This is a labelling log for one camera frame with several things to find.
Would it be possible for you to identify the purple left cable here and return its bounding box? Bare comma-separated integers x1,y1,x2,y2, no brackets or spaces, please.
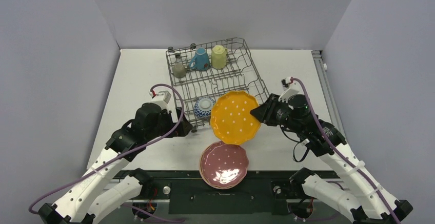
28,83,186,223

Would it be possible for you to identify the aluminium side rail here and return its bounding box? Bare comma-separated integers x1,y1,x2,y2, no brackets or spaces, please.
311,50,346,138

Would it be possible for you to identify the pale yellow mug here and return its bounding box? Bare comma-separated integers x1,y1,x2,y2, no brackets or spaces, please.
211,45,227,69

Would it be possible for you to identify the small grey-green mug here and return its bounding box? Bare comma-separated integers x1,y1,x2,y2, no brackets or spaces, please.
172,63,187,78

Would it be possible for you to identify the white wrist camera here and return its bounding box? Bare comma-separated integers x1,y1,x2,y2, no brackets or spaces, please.
278,77,300,103
151,91,172,110

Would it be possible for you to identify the black table frame rail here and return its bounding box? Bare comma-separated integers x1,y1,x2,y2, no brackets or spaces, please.
127,171,313,215

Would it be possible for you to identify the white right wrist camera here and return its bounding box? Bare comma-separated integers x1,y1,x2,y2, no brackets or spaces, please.
278,77,300,103

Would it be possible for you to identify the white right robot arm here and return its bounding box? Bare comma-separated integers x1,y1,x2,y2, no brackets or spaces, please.
250,94,413,223

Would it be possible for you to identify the pink plate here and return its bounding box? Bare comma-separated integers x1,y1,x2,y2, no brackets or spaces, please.
199,141,249,172

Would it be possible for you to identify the orange patterned small bowl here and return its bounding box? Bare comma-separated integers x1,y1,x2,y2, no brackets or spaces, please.
193,97,215,118

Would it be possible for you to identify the blue mug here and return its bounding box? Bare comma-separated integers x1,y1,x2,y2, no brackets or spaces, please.
188,47,210,71

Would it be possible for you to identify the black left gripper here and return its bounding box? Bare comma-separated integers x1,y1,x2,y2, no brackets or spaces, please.
146,107,192,141

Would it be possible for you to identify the cream plate at bottom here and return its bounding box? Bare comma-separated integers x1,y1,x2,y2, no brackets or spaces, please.
200,170,247,190

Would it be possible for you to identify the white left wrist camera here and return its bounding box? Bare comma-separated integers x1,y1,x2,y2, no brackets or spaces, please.
151,91,172,110

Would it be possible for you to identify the grey wire dish rack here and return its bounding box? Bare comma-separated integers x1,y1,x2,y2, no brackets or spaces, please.
166,37,270,132

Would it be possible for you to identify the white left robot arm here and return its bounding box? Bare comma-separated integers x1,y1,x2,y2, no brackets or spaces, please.
37,100,192,223

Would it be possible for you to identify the yellow polka dot plate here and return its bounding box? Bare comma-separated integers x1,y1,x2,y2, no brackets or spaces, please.
210,91,261,146

